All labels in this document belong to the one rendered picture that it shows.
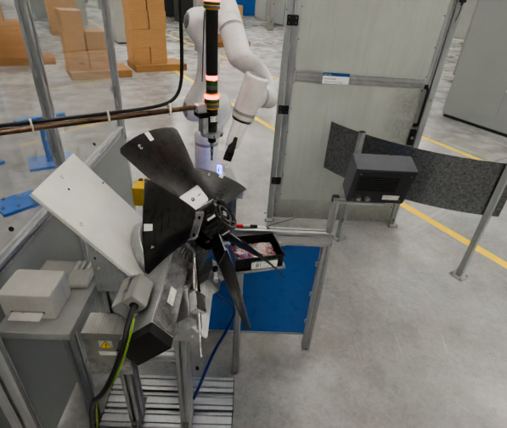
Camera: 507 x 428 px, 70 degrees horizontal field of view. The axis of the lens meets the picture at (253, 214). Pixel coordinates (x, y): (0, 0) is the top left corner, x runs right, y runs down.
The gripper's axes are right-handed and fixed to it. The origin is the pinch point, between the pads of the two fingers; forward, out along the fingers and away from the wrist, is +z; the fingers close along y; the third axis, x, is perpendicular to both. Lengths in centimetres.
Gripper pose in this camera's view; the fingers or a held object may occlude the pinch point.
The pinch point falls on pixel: (228, 155)
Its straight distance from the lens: 142.8
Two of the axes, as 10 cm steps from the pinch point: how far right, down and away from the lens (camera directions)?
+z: -3.5, 7.9, 5.0
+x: 9.4, 3.1, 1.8
